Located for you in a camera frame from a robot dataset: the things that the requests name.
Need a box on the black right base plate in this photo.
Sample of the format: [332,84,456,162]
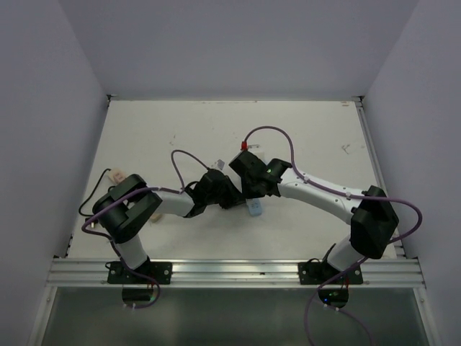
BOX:
[297,258,364,285]

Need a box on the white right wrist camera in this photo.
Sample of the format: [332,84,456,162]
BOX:
[248,144,266,161]

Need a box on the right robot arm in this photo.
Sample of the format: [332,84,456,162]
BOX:
[229,151,399,283]

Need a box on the beige power strip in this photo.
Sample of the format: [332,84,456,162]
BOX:
[108,168,126,185]

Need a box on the aluminium rail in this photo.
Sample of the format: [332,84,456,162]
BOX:
[354,96,406,259]
[46,258,426,288]

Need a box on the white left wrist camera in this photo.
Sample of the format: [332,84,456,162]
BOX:
[213,159,225,171]

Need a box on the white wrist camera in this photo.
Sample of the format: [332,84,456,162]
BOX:
[248,144,266,161]
[213,159,225,171]

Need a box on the aluminium right side rail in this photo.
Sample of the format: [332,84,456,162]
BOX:
[354,96,406,259]

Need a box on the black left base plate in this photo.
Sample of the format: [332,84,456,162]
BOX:
[105,261,173,285]

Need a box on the aluminium front rail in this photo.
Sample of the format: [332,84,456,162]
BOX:
[46,258,426,288]

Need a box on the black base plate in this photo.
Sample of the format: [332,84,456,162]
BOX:
[105,261,173,285]
[297,258,364,285]

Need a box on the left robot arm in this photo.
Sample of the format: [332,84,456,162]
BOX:
[92,169,245,283]

